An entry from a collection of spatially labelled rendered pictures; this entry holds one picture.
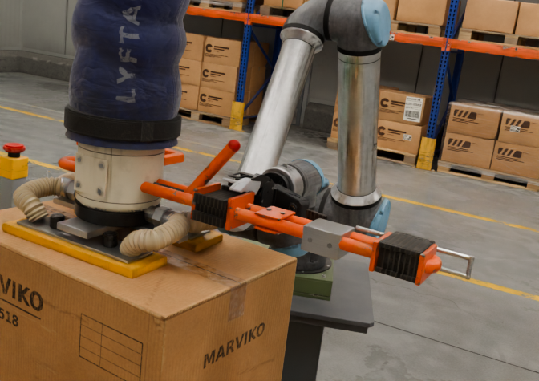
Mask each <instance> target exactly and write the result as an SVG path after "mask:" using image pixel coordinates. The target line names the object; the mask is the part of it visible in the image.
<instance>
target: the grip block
mask: <svg viewBox="0 0 539 381"><path fill-rule="evenodd" d="M230 187H231V186H228V185H225V184H223V185H222V186H221V183H219V182H217V183H214V184H209V185H206V186H202V187H199V188H195V189H194V190H193V193H192V210H191V218H190V219H191V220H195V221H199V222H203V223H205V224H208V225H213V226H216V227H219V228H222V229H223V228H224V227H225V230H228V231H229V230H231V229H234V228H236V227H238V226H241V225H244V224H247V222H244V221H239V220H236V219H234V218H233V211H234V209H235V208H236V207H238V208H242V209H245V207H246V205H247V204H248V203H250V204H253V202H254V195H255V192H253V191H251V192H248V193H244V192H242V193H237V192H233V191H229V188H230Z"/></svg>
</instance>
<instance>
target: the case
mask: <svg viewBox="0 0 539 381"><path fill-rule="evenodd" d="M24 217H26V215H24V213H23V212H22V211H21V210H20V209H19V208H18V207H14V208H9V209H2V210H0V381H282V369H283V363H284V357H285V350H286V339H287V333H288V326H289V320H290V308H291V302H292V296H293V290H294V279H295V272H296V266H297V258H295V257H291V256H288V255H285V254H283V253H279V252H277V251H274V250H271V249H267V248H265V247H262V246H259V245H255V244H253V243H250V242H247V241H243V240H241V239H238V238H235V237H232V236H229V235H227V234H224V233H221V234H222V235H223V238H222V242H220V243H217V244H215V245H212V246H210V247H208V248H206V249H203V250H201V251H198V252H193V251H189V250H186V249H182V248H180V247H177V246H174V245H170V246H169V247H165V248H164V249H159V250H158V251H155V250H153V252H155V253H159V254H162V255H164V256H166V257H167V264H166V265H164V266H162V267H160V268H158V269H156V270H153V271H150V272H148V273H146V274H143V275H140V276H139V277H137V278H133V279H131V278H127V277H125V276H123V275H120V274H116V273H114V272H111V271H109V270H106V269H103V268H100V267H98V266H96V265H92V264H90V263H87V262H85V261H81V260H79V259H77V258H74V257H70V256H68V255H66V254H63V253H60V252H57V251H54V250H53V249H48V248H47V247H44V246H41V245H38V244H35V243H34V242H31V241H27V240H25V239H22V238H20V237H16V236H14V235H12V234H9V233H6V232H3V230H2V224H3V223H4V222H8V221H14V220H18V219H21V218H24ZM211 231H213V232H217V231H215V230H211ZM217 233H220V232H217Z"/></svg>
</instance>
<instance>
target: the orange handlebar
mask: <svg viewBox="0 0 539 381"><path fill-rule="evenodd" d="M181 162H184V154H183V152H178V151H175V150H172V149H168V148H166V149H165V154H164V166H166V165H170V164H177V163H181ZM58 165H59V167H60V168H62V169H65V170H67V171H70V172H75V156H65V157H62V158H60V159H59V162H58ZM156 183H159V184H166V185H168V186H171V187H174V188H180V189H183V190H184V191H185V189H186V188H187V187H188V186H185V185H182V184H177V183H174V182H171V181H167V180H162V179H158V180H157V182H156ZM140 190H141V191H142V192H143V193H147V194H150V195H153V196H156V197H161V198H164V199H167V200H170V201H175V202H178V203H181V204H184V205H189V206H192V201H193V195H192V194H190V193H184V192H181V191H178V190H175V189H172V188H167V187H164V186H161V185H158V184H153V183H149V182H144V183H143V184H142V185H141V186H140ZM295 213H296V212H293V211H289V210H286V209H281V208H278V207H275V206H270V207H268V208H265V207H261V206H259V205H253V204H250V203H248V204H247V205H246V207H245V209H242V208H238V207H236V208H235V209H234V211H233V218H234V219H236V220H239V221H244V222H247V223H250V224H253V225H255V226H254V227H253V228H254V229H259V230H261V231H264V232H267V233H272V234H275V235H278V234H281V233H285V234H289V235H291V236H295V237H300V238H302V235H303V226H304V225H305V224H307V223H310V222H312V220H309V219H306V218H303V217H297V216H295V215H294V214H295ZM377 239H378V238H376V237H371V236H367V235H364V234H361V233H356V232H352V233H351V235H350V238H347V237H343V238H342V240H341V241H340V243H339V244H338V245H339V248H340V249H341V250H344V251H347V252H350V253H355V254H358V255H361V256H364V257H369V258H371V251H372V246H373V242H374V241H375V240H377ZM441 267H442V261H441V259H440V258H439V257H438V256H436V255H434V256H433V257H432V259H430V260H428V262H427V264H426V266H425V271H424V272H425V273H426V274H433V273H436V272H438V271H439V270H440V269H441Z"/></svg>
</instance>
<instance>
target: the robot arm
mask: <svg viewBox="0 0 539 381"><path fill-rule="evenodd" d="M390 31H391V16H390V11H389V9H388V6H387V4H386V3H385V1H384V0H309V1H308V2H305V3H304V4H302V5H301V6H300V7H299V8H297V9H296V10H295V11H294V12H293V13H292V14H291V15H290V16H289V17H288V19H287V20H286V21H285V23H284V25H283V27H282V30H281V33H280V38H281V40H282V42H283V44H282V48H281V50H280V53H279V56H278V60H277V62H276V64H275V67H274V71H273V74H272V76H271V79H270V81H269V85H268V87H267V90H266V93H265V96H264V99H263V101H262V104H261V107H260V110H259V112H258V115H257V119H256V122H255V124H254V126H253V130H252V133H251V136H250V138H249V142H248V144H247V147H246V150H245V153H244V156H243V158H242V161H241V165H240V167H239V169H238V172H237V173H234V174H231V175H229V177H232V178H235V179H232V180H231V179H228V178H223V179H222V180H226V181H228V182H229V183H228V186H231V187H230V188H229V191H233V192H237V193H242V192H244V193H248V192H251V191H253V192H255V195H254V202H253V204H254V205H259V206H261V207H265V208H268V207H270V206H275V207H278V208H281V209H286V210H289V211H293V212H296V213H295V214H294V215H295V216H297V217H303V218H305V217H306V210H307V209H310V210H313V211H315V212H318V213H321V214H324V215H327V216H328V218H327V220H328V221H333V222H336V223H339V224H343V225H348V226H351V227H354V228H356V225H358V226H362V227H364V228H368V229H373V230H376V231H380V232H383V233H384V231H385V228H386V226H387V221H388V218H389V213H390V209H391V202H390V201H389V200H388V199H387V198H382V189H381V188H380V186H379V185H378V184H376V183H375V180H376V160H377V139H378V119H379V79H380V59H381V51H382V47H384V46H386V45H387V43H388V40H389V38H390ZM326 41H335V42H337V51H338V182H337V183H335V184H334V185H333V186H332V188H331V187H329V184H330V182H329V180H328V179H326V178H325V177H324V175H323V172H322V170H321V168H320V167H319V166H318V165H317V164H316V163H315V162H313V161H312V160H308V159H297V160H292V161H291V162H289V163H283V164H281V165H278V161H279V158H280V155H281V153H282V149H283V146H284V143H285V141H286V137H287V134H288V131H289V129H290V125H291V122H292V119H293V117H294V113H295V110H296V107H297V105H298V101H299V98H300V95H301V93H302V89H303V86H304V84H305V81H306V77H307V75H308V72H309V69H310V65H311V63H312V60H313V57H314V54H315V53H318V52H319V51H321V50H322V48H323V45H324V43H325V42H326ZM277 165H278V166H277ZM254 226H255V225H253V224H250V223H247V224H244V225H241V226H238V227H236V228H234V229H231V230H229V231H228V230H225V227H224V228H223V229H222V228H219V227H218V228H217V229H218V230H219V231H220V232H222V233H227V234H228V235H230V236H236V237H242V238H245V239H249V240H252V241H258V242H260V243H262V244H265V245H269V248H268V249H271V250H274V251H277V252H279V253H283V254H285V255H288V256H291V257H295V258H297V266H296V270H316V269H320V268H322V267H323V266H324V265H325V264H326V257H323V256H320V255H317V254H315V253H310V252H307V251H304V250H301V243H302V239H301V238H300V237H295V236H291V235H289V234H285V233H281V234H278V235H275V234H272V233H267V232H264V231H261V230H259V229H254V228H253V227H254ZM355 232H356V233H361V234H364V235H367V236H371V237H376V238H380V236H376V235H374V234H370V233H365V232H362V231H358V230H356V229H355Z"/></svg>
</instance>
